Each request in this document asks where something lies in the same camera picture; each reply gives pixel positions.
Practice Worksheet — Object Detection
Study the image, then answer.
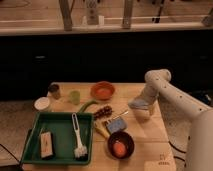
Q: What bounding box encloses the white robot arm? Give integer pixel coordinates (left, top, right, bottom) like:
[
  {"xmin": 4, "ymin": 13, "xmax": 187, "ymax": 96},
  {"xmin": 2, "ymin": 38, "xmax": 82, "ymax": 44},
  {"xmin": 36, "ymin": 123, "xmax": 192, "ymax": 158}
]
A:
[{"xmin": 141, "ymin": 69, "xmax": 213, "ymax": 171}]

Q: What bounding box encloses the black cable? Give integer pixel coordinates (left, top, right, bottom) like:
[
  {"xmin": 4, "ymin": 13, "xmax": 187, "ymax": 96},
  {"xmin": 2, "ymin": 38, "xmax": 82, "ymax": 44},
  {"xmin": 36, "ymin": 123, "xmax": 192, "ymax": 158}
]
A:
[{"xmin": 168, "ymin": 139, "xmax": 188, "ymax": 163}]

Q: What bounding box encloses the green plastic tray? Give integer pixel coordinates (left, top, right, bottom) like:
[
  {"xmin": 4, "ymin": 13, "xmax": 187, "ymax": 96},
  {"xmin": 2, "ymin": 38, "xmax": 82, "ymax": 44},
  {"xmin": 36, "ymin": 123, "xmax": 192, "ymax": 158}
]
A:
[{"xmin": 21, "ymin": 112, "xmax": 93, "ymax": 166}]

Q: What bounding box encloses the sponge block in tray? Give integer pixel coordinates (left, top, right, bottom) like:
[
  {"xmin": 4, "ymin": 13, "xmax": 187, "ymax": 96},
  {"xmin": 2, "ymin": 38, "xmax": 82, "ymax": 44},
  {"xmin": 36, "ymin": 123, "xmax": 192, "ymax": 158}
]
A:
[{"xmin": 40, "ymin": 132, "xmax": 54, "ymax": 159}]

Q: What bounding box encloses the dark pan with orange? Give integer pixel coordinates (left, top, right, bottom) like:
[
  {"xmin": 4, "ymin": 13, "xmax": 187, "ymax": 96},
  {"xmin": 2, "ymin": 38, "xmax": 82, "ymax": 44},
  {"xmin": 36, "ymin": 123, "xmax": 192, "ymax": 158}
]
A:
[{"xmin": 94, "ymin": 124, "xmax": 135, "ymax": 160}]

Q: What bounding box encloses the white dish brush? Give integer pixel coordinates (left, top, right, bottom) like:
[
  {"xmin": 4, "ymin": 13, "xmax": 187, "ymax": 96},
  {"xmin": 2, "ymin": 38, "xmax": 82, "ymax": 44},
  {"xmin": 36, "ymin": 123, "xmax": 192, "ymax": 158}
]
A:
[{"xmin": 71, "ymin": 113, "xmax": 87, "ymax": 158}]

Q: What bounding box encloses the white small bowl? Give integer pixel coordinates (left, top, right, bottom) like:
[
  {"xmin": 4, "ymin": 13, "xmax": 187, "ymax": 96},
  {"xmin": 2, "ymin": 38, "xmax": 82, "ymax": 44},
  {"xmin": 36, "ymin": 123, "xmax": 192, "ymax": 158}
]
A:
[{"xmin": 34, "ymin": 97, "xmax": 50, "ymax": 111}]

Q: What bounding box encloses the green plastic cup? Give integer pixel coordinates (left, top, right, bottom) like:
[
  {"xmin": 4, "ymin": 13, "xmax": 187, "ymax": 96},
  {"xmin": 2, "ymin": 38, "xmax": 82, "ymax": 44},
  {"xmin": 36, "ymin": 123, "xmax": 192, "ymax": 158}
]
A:
[{"xmin": 69, "ymin": 90, "xmax": 80, "ymax": 105}]

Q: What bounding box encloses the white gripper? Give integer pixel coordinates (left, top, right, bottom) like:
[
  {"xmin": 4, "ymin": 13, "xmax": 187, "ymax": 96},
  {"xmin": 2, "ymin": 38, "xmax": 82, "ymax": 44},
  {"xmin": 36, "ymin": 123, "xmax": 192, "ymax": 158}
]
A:
[{"xmin": 141, "ymin": 84, "xmax": 158, "ymax": 116}]

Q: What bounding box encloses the orange bowl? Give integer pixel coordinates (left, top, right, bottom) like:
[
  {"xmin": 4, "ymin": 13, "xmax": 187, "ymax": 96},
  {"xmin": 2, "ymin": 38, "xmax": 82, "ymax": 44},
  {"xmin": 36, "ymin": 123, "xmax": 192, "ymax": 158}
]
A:
[{"xmin": 90, "ymin": 81, "xmax": 115, "ymax": 100}]

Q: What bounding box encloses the light blue towel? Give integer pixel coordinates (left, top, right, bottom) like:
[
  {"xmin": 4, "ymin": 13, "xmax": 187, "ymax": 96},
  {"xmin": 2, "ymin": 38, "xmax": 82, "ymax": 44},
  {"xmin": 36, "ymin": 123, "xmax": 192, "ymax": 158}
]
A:
[{"xmin": 128, "ymin": 98, "xmax": 148, "ymax": 110}]

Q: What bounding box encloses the green curved vegetable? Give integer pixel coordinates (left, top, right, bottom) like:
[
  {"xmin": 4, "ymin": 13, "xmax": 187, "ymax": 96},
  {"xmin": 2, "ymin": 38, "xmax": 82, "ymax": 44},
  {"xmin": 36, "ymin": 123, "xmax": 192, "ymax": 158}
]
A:
[{"xmin": 78, "ymin": 100, "xmax": 98, "ymax": 113}]

